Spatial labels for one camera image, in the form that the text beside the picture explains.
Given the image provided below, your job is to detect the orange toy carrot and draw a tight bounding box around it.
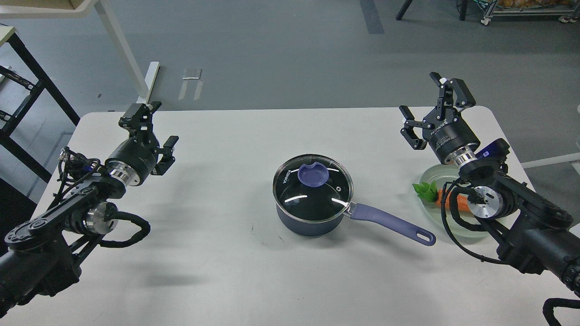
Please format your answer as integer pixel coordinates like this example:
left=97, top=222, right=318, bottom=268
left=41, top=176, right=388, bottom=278
left=412, top=181, right=480, bottom=213

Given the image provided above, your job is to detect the clear glass bowl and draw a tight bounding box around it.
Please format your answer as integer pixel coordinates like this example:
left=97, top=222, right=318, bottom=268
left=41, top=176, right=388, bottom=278
left=418, top=165, right=489, bottom=243

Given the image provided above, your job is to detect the metal cart on casters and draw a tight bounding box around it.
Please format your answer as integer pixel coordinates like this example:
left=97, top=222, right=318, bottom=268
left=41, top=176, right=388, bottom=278
left=480, top=0, right=580, bottom=25

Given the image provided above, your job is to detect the glass lid with blue knob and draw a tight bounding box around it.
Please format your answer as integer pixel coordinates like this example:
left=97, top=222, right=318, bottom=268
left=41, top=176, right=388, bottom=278
left=273, top=154, right=353, bottom=221

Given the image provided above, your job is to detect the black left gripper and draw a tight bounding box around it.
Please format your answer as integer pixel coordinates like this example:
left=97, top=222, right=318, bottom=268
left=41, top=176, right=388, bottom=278
left=105, top=101, right=179, bottom=186

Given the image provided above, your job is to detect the white desk with legs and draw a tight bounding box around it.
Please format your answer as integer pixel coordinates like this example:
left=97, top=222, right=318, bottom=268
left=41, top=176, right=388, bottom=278
left=0, top=0, right=160, bottom=105

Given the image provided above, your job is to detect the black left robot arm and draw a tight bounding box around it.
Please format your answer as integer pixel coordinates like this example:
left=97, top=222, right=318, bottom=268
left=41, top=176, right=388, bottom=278
left=0, top=101, right=179, bottom=316

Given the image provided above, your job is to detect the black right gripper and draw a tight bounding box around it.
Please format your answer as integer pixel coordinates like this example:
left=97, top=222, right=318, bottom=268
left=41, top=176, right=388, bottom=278
left=399, top=72, right=481, bottom=164

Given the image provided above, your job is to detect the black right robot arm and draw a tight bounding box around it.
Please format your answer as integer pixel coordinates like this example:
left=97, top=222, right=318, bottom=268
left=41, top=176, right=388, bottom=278
left=400, top=72, right=580, bottom=295

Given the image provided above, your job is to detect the black metal rack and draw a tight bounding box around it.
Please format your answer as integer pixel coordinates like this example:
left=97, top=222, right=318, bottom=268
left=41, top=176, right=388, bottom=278
left=0, top=25, right=80, bottom=183

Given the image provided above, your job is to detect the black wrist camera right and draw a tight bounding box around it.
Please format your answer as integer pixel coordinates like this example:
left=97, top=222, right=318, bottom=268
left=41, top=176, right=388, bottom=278
left=476, top=138, right=510, bottom=164

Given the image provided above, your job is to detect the blue pot with handle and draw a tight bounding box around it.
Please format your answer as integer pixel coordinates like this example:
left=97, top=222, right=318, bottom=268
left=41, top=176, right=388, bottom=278
left=273, top=155, right=437, bottom=247

